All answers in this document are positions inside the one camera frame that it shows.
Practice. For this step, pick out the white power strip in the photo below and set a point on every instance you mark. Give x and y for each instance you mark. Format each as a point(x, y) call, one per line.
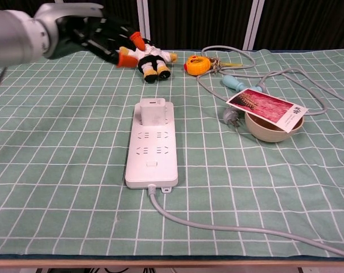
point(151, 173)

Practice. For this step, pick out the beige bowl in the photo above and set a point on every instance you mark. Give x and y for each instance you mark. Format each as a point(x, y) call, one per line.
point(268, 135)

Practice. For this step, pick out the yellow duck toy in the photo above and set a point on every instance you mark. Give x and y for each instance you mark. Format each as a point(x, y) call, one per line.
point(198, 66)

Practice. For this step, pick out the white partition frame post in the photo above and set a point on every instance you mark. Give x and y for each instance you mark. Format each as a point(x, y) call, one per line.
point(143, 17)
point(252, 25)

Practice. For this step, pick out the black white plush doll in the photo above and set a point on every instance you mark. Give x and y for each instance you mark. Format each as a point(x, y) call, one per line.
point(153, 57)

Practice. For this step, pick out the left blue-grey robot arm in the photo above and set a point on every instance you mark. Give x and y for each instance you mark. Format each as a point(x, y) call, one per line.
point(15, 37)

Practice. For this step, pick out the green checked tablecloth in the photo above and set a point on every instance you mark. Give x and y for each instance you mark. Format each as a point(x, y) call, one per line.
point(75, 185)

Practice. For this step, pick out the white charger adapter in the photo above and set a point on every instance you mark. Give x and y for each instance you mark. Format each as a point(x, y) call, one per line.
point(151, 113)

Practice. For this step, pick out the red picture postcard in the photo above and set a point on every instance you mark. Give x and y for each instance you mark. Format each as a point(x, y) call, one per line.
point(262, 103)

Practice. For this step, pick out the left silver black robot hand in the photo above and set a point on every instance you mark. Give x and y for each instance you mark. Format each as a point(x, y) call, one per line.
point(75, 17)

